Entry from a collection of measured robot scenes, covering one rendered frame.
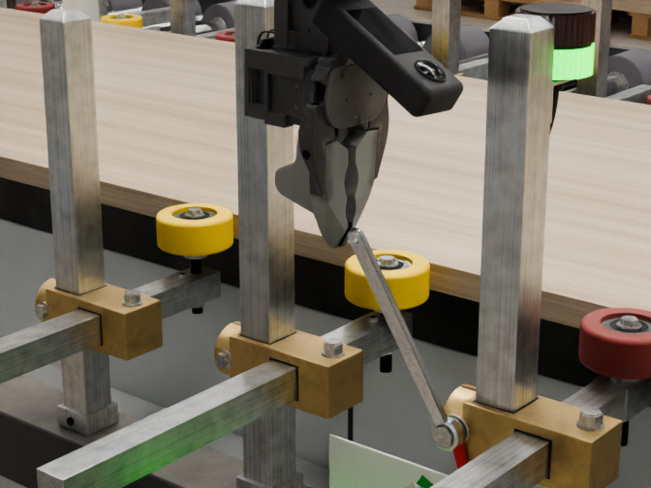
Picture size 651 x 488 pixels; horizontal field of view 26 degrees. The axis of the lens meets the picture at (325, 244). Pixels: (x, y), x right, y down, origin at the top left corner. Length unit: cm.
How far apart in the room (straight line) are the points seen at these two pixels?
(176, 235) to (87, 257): 10
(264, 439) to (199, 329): 37
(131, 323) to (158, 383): 35
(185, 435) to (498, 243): 29
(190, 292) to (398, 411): 25
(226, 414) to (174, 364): 52
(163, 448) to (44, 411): 43
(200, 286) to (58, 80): 27
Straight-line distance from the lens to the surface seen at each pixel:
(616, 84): 264
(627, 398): 119
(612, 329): 119
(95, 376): 146
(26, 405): 155
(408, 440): 148
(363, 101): 105
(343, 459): 123
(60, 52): 136
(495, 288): 108
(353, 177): 107
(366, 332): 130
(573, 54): 106
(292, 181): 107
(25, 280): 185
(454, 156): 173
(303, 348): 124
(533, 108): 104
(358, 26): 101
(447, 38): 239
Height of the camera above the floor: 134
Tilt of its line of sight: 18 degrees down
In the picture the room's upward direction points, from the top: straight up
